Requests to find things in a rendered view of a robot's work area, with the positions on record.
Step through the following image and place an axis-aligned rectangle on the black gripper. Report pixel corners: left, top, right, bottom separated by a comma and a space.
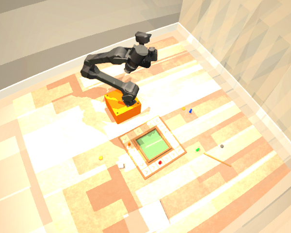
135, 32, 152, 68

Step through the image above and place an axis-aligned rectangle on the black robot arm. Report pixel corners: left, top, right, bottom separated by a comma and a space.
81, 44, 158, 107

